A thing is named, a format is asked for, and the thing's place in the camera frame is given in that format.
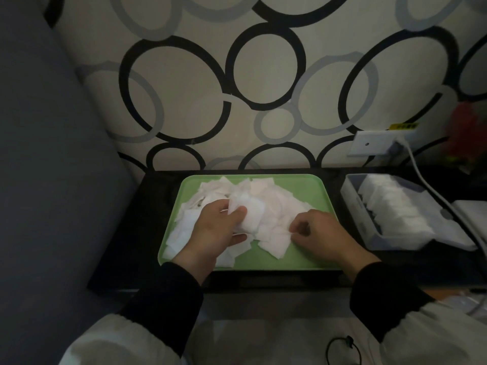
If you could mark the person's left forearm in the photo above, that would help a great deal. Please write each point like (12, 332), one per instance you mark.
(159, 319)

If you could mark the white wall socket plate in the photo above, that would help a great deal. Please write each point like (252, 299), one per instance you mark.
(367, 143)

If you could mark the person's left hand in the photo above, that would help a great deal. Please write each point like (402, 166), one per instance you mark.
(209, 235)

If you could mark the green plastic tray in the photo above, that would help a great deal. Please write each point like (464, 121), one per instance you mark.
(304, 258)

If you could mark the white power bank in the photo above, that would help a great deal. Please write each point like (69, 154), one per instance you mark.
(473, 216)

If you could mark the clear plastic box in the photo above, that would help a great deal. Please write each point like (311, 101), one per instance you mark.
(354, 209)

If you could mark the red decoration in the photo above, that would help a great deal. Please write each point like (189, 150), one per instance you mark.
(468, 136)

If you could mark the person's right hand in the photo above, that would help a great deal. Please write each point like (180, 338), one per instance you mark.
(331, 235)

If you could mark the yellow warning sticker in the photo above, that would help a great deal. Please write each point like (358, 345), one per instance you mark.
(403, 126)

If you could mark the pile of white cotton pads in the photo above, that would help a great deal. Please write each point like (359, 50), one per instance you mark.
(281, 216)

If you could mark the grey upholstered sofa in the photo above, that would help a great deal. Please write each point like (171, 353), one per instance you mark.
(49, 186)

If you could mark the person's right forearm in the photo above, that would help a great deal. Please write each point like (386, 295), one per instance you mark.
(411, 319)

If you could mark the stack of cotton pads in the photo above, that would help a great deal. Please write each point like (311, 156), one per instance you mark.
(253, 216)

